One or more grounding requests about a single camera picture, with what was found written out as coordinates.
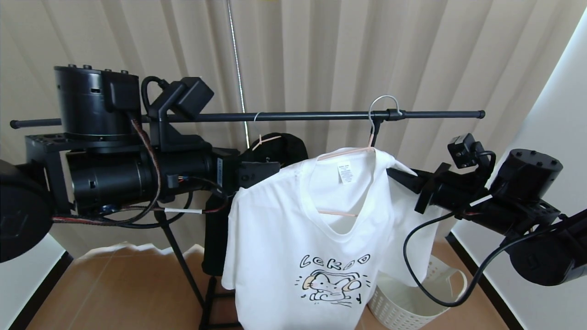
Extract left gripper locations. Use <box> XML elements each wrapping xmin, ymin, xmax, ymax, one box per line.
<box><xmin>67</xmin><ymin>146</ymin><xmax>242</xmax><ymax>209</ymax></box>

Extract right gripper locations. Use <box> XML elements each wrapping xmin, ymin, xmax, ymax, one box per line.
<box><xmin>415</xmin><ymin>162</ymin><xmax>552</xmax><ymax>235</ymax></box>

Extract pink clothes hanger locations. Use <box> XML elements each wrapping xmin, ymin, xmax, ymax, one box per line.
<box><xmin>316</xmin><ymin>95</ymin><xmax>404</xmax><ymax>217</ymax></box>
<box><xmin>251</xmin><ymin>112</ymin><xmax>282</xmax><ymax>152</ymax></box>

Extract white printed T-shirt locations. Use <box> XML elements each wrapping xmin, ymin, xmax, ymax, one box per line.
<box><xmin>222</xmin><ymin>147</ymin><xmax>444</xmax><ymax>330</ymax></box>

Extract white laundry basket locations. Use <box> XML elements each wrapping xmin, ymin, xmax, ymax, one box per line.
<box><xmin>367</xmin><ymin>254</ymin><xmax>468</xmax><ymax>330</ymax></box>

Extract black clothes rack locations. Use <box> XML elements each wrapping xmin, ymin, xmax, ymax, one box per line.
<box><xmin>10</xmin><ymin>109</ymin><xmax>486</xmax><ymax>330</ymax></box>

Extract black shorts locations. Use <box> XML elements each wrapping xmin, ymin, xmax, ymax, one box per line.
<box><xmin>202</xmin><ymin>133</ymin><xmax>309</xmax><ymax>277</ymax></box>

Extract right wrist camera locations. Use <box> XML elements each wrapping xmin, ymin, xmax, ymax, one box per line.
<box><xmin>447</xmin><ymin>133</ymin><xmax>497</xmax><ymax>172</ymax></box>

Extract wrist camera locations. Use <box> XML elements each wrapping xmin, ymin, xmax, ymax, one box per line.
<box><xmin>447</xmin><ymin>133</ymin><xmax>497</xmax><ymax>172</ymax></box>
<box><xmin>148</xmin><ymin>76</ymin><xmax>215</xmax><ymax>153</ymax></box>

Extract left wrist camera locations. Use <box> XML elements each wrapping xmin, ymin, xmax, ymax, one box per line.
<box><xmin>148</xmin><ymin>76</ymin><xmax>215</xmax><ymax>153</ymax></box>

